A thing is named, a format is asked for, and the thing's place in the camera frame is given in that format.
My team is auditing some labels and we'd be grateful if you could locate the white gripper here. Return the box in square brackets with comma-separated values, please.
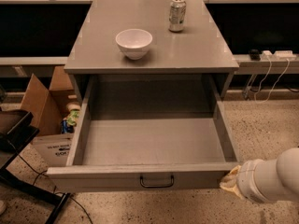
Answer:
[220, 159, 266, 203]

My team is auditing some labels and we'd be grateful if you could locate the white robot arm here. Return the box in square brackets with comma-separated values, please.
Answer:
[220, 147, 299, 203]

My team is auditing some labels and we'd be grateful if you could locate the grey top drawer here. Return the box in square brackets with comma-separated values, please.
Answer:
[48, 75, 240, 192]

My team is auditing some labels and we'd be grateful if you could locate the white hanging cable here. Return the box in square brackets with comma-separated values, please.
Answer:
[253, 58, 292, 105]

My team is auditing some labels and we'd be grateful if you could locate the white ceramic bowl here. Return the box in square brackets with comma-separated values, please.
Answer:
[115, 29, 153, 60]

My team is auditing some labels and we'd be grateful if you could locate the black metal stand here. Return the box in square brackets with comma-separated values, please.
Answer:
[0, 109, 72, 224]

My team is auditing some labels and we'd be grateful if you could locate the green toy in box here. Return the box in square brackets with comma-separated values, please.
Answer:
[64, 102, 80, 127]

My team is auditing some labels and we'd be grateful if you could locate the grey drawer cabinet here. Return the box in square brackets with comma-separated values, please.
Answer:
[65, 0, 238, 108]

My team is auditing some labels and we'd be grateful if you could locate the blue item in box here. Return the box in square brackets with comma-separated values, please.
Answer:
[61, 119, 74, 133]

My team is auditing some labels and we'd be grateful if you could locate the brown cardboard box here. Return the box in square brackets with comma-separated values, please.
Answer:
[21, 66, 78, 167]

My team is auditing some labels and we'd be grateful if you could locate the black floor cable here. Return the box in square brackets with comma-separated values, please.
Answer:
[17, 152, 94, 224]

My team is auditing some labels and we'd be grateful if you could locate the white power strip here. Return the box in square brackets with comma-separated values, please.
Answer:
[262, 50, 296, 61]

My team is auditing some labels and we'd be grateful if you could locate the black power adapter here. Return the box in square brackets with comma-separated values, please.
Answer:
[249, 49, 261, 61]

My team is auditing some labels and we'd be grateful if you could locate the silver soda can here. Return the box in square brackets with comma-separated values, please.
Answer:
[168, 0, 186, 32]

